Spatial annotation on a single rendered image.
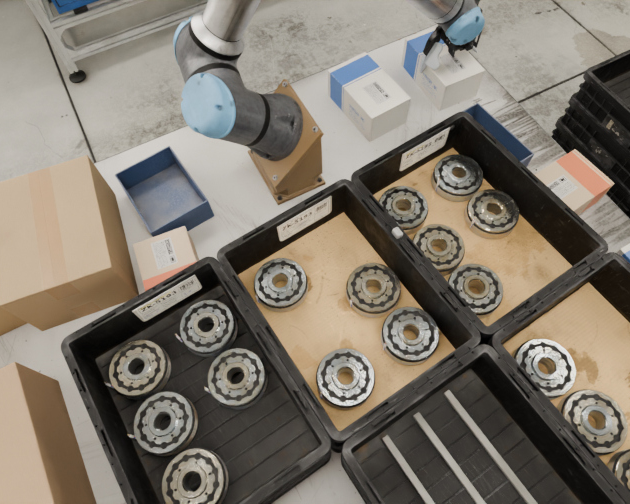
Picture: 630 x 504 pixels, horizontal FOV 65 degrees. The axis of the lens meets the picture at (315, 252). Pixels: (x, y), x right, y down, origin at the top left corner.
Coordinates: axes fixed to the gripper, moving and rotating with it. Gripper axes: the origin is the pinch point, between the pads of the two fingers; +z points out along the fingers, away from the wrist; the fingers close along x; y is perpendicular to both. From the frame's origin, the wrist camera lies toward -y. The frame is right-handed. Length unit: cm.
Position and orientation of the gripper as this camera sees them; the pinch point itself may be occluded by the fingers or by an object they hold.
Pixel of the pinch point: (442, 61)
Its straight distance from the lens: 146.7
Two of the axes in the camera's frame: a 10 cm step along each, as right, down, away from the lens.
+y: 4.4, 7.9, -4.2
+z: 0.4, 4.5, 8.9
